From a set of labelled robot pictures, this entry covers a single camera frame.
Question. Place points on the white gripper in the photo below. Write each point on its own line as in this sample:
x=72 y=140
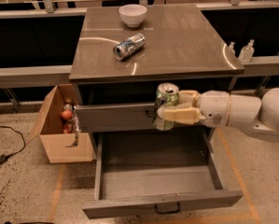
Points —
x=213 y=107

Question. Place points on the green soda can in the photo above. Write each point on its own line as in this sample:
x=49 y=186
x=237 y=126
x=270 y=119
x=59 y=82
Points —
x=166 y=95

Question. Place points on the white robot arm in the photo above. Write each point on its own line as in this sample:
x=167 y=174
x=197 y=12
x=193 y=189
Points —
x=253 y=116

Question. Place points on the upper grey drawer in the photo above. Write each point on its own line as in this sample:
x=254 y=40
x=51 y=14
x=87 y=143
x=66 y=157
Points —
x=116 y=118

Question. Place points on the open middle grey drawer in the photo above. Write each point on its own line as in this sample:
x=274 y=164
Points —
x=151 y=172

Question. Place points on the grey drawer cabinet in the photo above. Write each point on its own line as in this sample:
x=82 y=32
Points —
x=181 y=44

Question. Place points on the blue silver can lying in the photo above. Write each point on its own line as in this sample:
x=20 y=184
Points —
x=129 y=46

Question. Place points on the small clear pump bottle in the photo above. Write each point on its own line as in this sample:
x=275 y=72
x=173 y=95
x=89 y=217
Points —
x=231 y=47

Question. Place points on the clear sanitizer bottle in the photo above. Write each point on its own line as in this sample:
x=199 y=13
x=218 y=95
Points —
x=247 y=51

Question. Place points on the white bowl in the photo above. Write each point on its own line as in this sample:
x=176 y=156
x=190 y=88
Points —
x=133 y=15

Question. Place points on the snack bags in box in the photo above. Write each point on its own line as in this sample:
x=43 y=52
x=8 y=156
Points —
x=71 y=125

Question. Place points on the orange fruit in box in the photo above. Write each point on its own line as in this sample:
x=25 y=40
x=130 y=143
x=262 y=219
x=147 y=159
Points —
x=67 y=114

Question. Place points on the cardboard box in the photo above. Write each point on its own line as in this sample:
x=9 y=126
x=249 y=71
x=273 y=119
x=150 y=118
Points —
x=50 y=127

